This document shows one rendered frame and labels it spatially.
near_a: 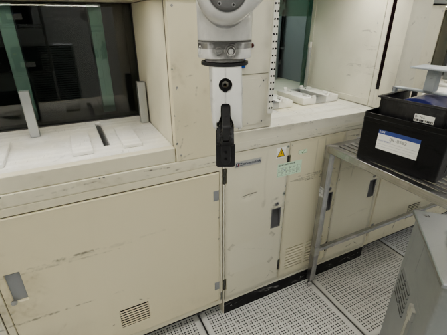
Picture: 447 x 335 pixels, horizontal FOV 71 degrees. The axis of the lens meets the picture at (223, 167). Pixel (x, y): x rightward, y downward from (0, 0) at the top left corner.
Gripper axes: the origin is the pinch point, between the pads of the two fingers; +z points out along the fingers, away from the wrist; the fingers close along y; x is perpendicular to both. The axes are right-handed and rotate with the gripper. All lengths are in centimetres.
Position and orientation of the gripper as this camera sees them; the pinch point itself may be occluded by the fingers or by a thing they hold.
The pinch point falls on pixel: (224, 150)
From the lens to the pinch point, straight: 56.3
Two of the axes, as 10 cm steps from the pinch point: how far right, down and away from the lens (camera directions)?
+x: -10.0, 0.1, -0.2
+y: -0.3, -4.3, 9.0
